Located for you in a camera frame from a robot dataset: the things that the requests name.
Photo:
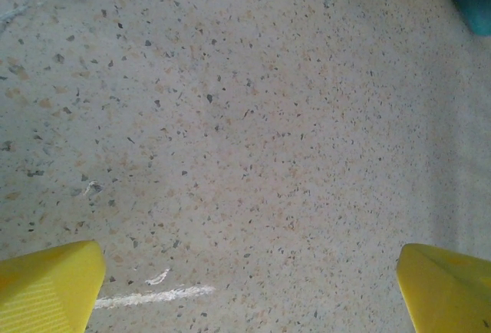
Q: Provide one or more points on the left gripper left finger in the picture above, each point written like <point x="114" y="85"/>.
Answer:
<point x="46" y="294"/>

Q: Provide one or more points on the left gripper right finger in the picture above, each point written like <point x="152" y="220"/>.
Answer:
<point x="449" y="298"/>

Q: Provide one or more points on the teal plastic container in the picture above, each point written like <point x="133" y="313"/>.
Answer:
<point x="475" y="3"/>

